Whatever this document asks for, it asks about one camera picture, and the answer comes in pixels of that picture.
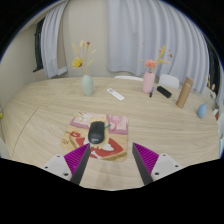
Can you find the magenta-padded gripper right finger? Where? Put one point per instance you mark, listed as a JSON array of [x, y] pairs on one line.
[[165, 165]]

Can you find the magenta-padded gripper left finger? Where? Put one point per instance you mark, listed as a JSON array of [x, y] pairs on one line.
[[59, 165]]

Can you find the black computer mouse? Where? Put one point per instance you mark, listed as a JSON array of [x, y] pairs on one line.
[[96, 132]]

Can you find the cartoon print mouse pad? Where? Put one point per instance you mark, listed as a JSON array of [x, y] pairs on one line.
[[116, 146]]

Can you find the blue vase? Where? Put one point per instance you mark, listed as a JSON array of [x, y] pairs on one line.
[[201, 111]]

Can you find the black oblong case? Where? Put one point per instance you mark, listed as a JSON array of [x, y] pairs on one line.
[[164, 91]]

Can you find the black marker pen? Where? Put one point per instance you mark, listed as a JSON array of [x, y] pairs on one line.
[[151, 92]]

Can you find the gold metal drink bottle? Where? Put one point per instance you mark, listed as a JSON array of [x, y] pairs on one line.
[[184, 93]]

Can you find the pink vase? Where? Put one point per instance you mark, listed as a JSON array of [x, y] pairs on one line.
[[148, 83]]

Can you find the pale green vase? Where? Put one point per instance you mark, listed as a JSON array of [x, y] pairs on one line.
[[87, 86]]

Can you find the white remote control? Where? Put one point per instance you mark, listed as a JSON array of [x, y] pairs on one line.
[[115, 94]]

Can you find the yellow dried flower bunch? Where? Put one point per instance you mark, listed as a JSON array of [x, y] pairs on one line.
[[78, 62]]

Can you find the dark window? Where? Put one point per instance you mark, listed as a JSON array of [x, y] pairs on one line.
[[38, 46], [213, 63]]

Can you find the wide white curtain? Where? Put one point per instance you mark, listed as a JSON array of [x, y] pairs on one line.
[[150, 33]]

